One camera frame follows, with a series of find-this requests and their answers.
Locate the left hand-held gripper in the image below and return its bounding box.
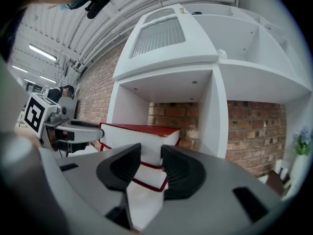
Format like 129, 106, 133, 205
23, 93, 105, 154

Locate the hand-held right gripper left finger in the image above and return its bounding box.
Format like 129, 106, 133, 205
39, 142, 142, 235

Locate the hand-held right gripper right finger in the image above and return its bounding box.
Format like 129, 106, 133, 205
139, 144, 289, 235

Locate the white shelf unit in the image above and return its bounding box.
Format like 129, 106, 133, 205
106, 3, 313, 160

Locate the person's left forearm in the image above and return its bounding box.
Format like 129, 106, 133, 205
14, 126, 42, 147

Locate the person's left hand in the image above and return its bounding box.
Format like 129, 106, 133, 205
46, 127, 58, 148

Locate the brown chair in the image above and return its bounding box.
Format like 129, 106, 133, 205
266, 170, 291, 196

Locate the white ribbed glass cabinet door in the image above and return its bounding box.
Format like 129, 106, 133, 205
112, 3, 219, 82

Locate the white vase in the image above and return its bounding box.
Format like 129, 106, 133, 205
290, 154, 311, 196

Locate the blue flower bouquet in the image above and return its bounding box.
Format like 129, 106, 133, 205
292, 126, 313, 156

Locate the black head camera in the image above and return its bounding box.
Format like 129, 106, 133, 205
84, 0, 115, 20

